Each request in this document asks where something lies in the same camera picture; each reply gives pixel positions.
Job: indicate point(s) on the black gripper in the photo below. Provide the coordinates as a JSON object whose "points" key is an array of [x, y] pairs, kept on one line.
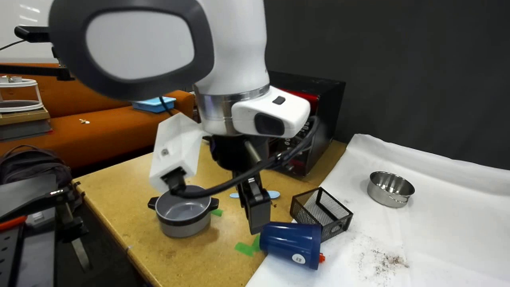
{"points": [[228, 152]]}

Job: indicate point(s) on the blue plastic cup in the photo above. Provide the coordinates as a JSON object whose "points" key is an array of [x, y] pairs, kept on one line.
{"points": [[287, 241]]}

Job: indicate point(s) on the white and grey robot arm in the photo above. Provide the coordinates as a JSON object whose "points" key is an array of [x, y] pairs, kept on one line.
{"points": [[233, 48]]}

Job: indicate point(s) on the green tape mark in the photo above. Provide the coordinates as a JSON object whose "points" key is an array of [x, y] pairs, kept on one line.
{"points": [[245, 247]]}

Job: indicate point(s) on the red and black microwave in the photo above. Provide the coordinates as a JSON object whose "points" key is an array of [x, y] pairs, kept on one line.
{"points": [[327, 101]]}

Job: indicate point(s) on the light blue flat box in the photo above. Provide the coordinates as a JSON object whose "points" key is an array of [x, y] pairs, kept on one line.
{"points": [[153, 104]]}

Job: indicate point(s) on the orange sofa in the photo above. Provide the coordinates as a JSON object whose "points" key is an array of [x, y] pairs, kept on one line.
{"points": [[95, 132]]}

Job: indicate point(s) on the white cloth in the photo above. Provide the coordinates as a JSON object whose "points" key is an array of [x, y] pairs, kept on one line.
{"points": [[451, 228]]}

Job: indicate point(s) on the black metal clamp stand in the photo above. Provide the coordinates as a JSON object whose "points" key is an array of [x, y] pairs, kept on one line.
{"points": [[32, 249]]}

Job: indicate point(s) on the black backpack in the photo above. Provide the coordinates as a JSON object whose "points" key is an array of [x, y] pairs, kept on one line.
{"points": [[32, 169]]}

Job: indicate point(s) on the white tray object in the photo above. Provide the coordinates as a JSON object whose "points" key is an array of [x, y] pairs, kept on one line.
{"points": [[21, 96]]}

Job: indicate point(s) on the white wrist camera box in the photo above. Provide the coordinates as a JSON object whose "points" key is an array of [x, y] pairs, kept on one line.
{"points": [[175, 145]]}

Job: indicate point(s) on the black camera on stand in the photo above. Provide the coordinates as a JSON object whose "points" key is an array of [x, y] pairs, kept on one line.
{"points": [[33, 34]]}

